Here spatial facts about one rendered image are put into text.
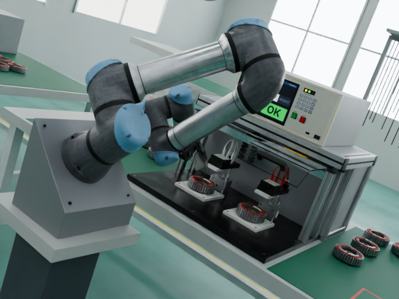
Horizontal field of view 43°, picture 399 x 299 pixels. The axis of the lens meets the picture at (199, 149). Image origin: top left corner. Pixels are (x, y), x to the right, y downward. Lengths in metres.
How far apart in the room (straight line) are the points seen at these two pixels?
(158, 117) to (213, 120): 0.21
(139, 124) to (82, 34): 6.04
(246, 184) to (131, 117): 0.97
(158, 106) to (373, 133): 6.93
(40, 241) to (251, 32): 0.79
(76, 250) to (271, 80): 0.69
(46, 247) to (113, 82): 0.46
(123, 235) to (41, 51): 5.63
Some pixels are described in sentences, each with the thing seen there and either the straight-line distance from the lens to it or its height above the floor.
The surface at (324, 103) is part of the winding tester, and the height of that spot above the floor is 1.27.
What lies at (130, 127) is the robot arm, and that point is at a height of 1.09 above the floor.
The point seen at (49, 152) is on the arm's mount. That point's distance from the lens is 1.40.
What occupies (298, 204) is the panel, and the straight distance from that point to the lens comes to 2.08.
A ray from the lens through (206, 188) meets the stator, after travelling 1.95.
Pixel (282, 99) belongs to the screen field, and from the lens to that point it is 1.97.
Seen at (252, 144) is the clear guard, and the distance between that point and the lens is 1.76.
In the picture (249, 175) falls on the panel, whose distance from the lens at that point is 2.17.
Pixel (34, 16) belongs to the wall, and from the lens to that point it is 6.81.
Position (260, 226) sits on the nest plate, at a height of 0.78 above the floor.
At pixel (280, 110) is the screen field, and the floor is 1.18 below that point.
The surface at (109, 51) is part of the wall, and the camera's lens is 7.76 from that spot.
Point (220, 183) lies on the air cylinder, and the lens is 2.09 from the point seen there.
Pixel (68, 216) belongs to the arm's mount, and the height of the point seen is 0.81.
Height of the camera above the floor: 1.39
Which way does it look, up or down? 13 degrees down
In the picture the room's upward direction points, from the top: 19 degrees clockwise
